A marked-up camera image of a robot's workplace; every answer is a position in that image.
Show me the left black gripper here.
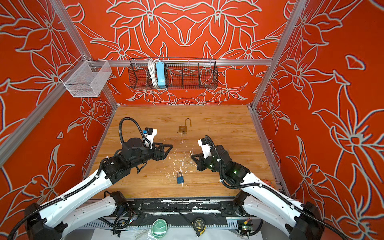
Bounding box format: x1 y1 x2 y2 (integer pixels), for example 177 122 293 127
130 140 174 169

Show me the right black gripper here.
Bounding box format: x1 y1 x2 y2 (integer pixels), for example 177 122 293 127
189 152 226 176

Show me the brass padlock long shackle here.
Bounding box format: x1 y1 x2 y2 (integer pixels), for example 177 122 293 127
179 118 192 134

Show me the blue padlock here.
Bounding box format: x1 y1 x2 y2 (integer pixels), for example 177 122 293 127
177 172 184 184

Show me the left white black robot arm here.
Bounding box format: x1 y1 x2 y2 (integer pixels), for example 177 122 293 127
8 117 173 240

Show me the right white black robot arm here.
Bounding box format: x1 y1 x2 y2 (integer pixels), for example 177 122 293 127
191 136 347 240

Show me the black yellow tape measure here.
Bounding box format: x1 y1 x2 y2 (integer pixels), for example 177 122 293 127
192 218 206 237

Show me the light blue box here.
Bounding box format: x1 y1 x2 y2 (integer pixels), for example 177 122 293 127
156 62 166 88

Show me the white mesh basket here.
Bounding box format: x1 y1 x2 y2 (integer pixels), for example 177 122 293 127
61 61 112 98

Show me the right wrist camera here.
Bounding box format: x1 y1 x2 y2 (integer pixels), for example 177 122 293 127
198 138 212 159

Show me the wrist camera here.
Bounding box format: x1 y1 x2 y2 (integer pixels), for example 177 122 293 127
143 128 157 149
198 138 212 159

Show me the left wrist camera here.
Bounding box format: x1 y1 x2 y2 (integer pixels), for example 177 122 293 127
143 128 157 149

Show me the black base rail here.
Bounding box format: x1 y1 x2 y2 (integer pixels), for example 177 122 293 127
128 197 254 218

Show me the black wire basket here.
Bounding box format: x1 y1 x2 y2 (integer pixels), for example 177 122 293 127
128 58 219 90

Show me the white coiled cable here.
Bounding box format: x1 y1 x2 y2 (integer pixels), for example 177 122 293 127
147 59 159 87

